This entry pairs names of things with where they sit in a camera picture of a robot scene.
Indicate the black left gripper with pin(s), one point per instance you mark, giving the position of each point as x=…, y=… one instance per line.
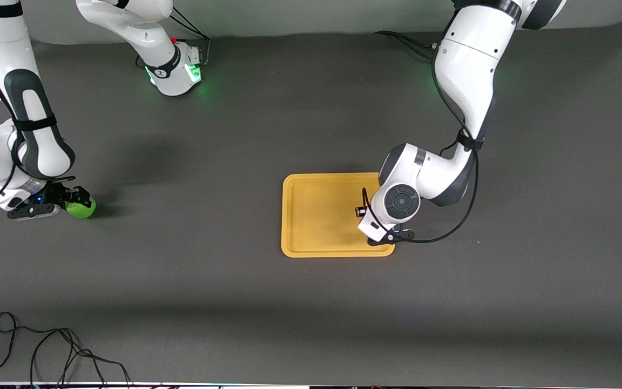
x=361, y=211

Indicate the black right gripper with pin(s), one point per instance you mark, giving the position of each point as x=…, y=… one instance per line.
x=59, y=193

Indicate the green apple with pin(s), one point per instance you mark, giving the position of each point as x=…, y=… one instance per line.
x=81, y=209

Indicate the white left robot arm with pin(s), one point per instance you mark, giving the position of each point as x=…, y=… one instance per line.
x=467, y=70

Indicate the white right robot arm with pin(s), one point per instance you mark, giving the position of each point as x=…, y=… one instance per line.
x=35, y=108

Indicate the yellow plastic tray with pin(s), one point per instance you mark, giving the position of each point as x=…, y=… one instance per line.
x=316, y=216

